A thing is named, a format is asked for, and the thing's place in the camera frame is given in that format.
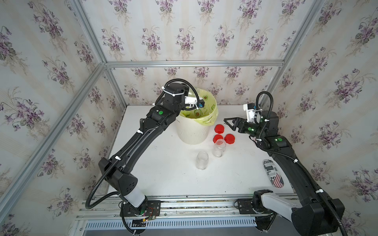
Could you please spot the green avocado print bag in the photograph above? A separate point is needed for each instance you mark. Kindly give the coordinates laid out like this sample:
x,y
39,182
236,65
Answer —
x,y
207,115

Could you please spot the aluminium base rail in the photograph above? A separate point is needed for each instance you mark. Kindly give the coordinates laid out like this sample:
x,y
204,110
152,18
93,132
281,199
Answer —
x,y
169,212

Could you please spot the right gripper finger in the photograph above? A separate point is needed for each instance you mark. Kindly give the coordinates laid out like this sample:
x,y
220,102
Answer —
x,y
233,124
236,119

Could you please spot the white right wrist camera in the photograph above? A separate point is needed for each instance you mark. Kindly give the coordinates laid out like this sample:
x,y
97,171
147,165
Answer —
x,y
253,112

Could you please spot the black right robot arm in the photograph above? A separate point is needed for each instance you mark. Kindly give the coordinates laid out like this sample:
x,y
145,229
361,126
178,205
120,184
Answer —
x,y
315,213

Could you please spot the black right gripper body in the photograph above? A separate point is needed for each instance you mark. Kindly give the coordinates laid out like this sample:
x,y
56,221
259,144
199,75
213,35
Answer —
x,y
252,129

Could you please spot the glass tea jar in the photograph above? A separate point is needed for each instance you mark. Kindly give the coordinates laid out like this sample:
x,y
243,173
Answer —
x,y
202,160

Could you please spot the aluminium frame bars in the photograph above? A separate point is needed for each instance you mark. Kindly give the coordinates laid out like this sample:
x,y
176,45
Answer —
x,y
21,68

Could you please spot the printed paper scrap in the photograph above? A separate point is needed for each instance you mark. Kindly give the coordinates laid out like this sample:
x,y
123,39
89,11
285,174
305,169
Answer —
x,y
273,174

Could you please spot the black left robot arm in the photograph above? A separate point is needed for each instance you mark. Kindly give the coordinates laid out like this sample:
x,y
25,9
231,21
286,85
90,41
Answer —
x,y
177,95

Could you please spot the white plastic trash bin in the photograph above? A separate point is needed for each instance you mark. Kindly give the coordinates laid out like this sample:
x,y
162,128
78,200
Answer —
x,y
194,131

